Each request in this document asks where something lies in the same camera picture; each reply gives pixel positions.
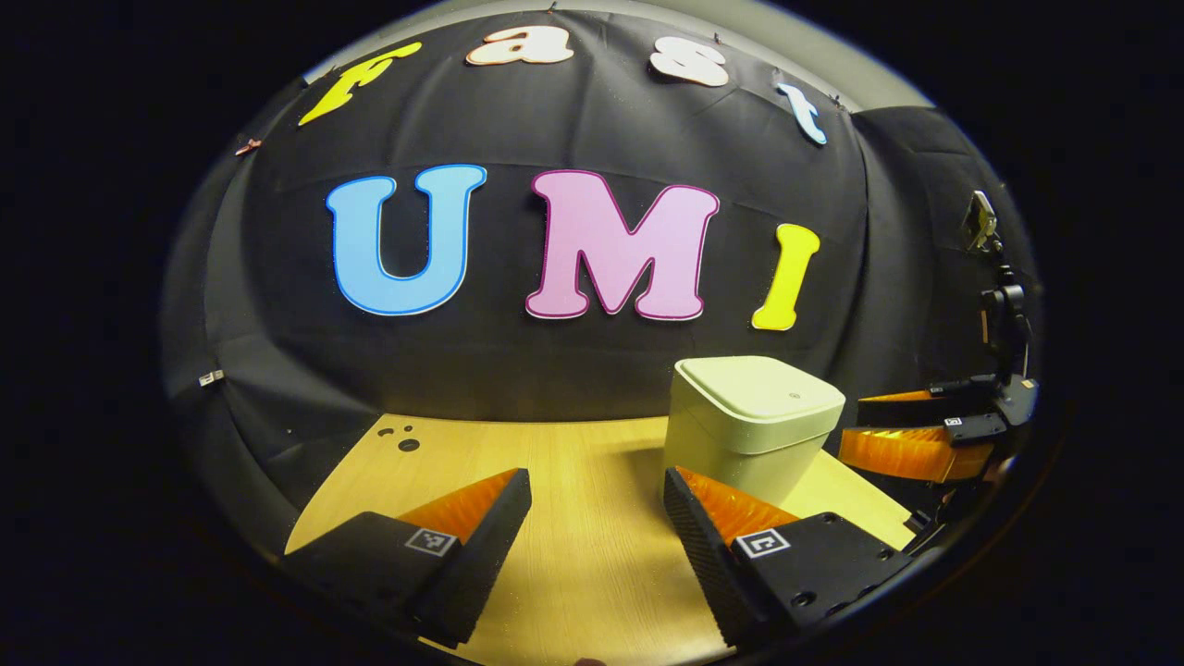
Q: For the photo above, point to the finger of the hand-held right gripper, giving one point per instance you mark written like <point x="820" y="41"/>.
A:
<point x="925" y="412"/>
<point x="916" y="455"/>

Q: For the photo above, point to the silver cloth clip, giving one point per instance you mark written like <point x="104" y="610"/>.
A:
<point x="211" y="377"/>

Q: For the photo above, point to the copper cloth clip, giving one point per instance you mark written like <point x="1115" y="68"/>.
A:
<point x="248" y="146"/>

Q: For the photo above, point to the green desktop garbage bin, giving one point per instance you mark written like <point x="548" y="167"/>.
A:
<point x="749" y="407"/>

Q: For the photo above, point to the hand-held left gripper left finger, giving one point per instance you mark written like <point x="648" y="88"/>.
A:
<point x="481" y="564"/>

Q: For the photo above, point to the wooden desktop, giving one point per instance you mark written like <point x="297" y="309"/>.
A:
<point x="592" y="518"/>

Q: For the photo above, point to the black backdrop cloth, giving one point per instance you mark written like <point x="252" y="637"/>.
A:
<point x="555" y="370"/>

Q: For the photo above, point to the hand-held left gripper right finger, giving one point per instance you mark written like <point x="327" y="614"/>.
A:
<point x="703" y="564"/>

